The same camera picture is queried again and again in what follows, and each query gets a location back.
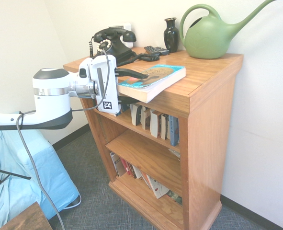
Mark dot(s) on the white book red prints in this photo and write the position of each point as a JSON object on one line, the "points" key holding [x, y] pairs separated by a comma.
{"points": [[158, 188]]}

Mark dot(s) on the blue cover book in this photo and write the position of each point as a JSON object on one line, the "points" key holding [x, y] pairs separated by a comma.
{"points": [[125, 107]]}

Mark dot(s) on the black spine paperback book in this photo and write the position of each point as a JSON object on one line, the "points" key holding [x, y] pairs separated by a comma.
{"points": [[164, 127]]}

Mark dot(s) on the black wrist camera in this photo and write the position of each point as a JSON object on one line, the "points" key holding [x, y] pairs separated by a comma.
{"points": [[83, 72]]}

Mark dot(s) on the wooden bookshelf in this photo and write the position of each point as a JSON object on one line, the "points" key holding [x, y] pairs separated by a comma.
{"points": [[210, 119]]}

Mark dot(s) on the black tripod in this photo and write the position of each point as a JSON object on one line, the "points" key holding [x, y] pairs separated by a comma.
{"points": [[12, 173]]}

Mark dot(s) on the black telephone handset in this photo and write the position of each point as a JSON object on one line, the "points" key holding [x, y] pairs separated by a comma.
{"points": [[115, 33]]}

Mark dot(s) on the black rotary telephone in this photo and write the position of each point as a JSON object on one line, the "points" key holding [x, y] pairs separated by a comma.
{"points": [[146, 57]]}

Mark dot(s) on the blue spine book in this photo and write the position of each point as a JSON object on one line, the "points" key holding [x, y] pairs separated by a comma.
{"points": [[173, 130]]}

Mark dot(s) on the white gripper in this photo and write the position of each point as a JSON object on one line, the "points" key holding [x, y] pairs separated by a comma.
{"points": [[110, 83]]}

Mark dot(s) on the black rotary telephone base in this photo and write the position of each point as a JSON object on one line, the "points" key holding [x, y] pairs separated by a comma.
{"points": [[119, 50]]}

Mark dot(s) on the light blue cloth cover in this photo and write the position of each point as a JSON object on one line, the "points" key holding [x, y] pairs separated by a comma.
{"points": [[48, 172]]}

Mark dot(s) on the green plastic watering can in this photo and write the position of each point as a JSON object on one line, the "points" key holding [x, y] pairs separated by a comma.
{"points": [[206, 40]]}

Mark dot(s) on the black remote control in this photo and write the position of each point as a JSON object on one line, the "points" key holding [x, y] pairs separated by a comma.
{"points": [[150, 49], [162, 51]]}

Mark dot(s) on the dark green flat book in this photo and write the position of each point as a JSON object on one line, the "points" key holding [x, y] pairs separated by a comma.
{"points": [[176, 198]]}

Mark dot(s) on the orange spine book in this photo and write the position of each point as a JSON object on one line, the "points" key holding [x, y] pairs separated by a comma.
{"points": [[145, 179]]}

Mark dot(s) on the brown cover paperback book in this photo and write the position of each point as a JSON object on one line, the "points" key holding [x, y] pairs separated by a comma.
{"points": [[145, 118]]}

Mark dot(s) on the plain white book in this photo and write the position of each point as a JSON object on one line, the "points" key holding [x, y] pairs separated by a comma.
{"points": [[137, 173]]}

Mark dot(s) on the red spine book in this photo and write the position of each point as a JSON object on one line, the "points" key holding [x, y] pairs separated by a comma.
{"points": [[125, 167]]}

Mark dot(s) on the black cover paperback book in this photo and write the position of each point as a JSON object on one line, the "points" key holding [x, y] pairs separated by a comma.
{"points": [[135, 113]]}

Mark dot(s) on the gray white cover book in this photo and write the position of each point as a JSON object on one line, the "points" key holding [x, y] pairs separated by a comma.
{"points": [[116, 164]]}

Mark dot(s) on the white wall plate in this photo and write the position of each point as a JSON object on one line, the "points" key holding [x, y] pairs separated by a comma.
{"points": [[128, 27]]}

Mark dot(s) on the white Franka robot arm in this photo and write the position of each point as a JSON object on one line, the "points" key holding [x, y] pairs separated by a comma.
{"points": [[50, 95]]}

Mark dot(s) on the black ceramic vase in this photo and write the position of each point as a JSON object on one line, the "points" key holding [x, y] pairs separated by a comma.
{"points": [[171, 36]]}

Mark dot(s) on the teal cover paperback book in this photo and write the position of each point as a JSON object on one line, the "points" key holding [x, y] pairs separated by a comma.
{"points": [[160, 79]]}

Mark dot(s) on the orange cover paperback book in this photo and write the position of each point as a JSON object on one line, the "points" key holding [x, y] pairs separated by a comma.
{"points": [[154, 123]]}

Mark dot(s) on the flat lying magazine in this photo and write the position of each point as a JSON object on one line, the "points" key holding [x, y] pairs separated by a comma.
{"points": [[175, 153]]}

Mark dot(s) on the white paged paperback book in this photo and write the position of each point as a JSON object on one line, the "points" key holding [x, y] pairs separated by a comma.
{"points": [[116, 114]]}

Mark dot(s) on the dark maroon spine book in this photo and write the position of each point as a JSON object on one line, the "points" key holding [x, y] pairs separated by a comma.
{"points": [[131, 171]]}

